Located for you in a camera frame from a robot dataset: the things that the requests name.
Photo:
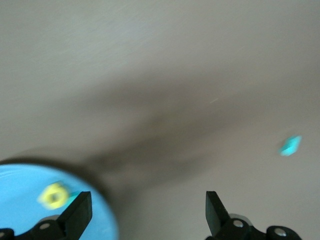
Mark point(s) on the yellow letter d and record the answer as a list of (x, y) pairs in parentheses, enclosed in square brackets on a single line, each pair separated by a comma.
[(47, 192)]

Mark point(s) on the blue plate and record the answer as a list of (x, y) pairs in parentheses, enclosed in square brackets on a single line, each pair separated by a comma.
[(20, 180)]

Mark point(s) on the teal letter c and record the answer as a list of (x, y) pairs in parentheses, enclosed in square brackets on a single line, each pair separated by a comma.
[(72, 197)]

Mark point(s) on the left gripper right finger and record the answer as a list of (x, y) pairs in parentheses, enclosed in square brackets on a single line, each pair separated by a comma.
[(217, 220)]

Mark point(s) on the teal letter r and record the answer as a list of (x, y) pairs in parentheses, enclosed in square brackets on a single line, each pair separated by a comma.
[(290, 146)]

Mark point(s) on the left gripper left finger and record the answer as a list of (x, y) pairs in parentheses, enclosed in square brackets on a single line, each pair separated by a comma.
[(77, 215)]

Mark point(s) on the brown table cover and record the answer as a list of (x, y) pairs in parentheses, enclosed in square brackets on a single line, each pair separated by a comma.
[(160, 62)]

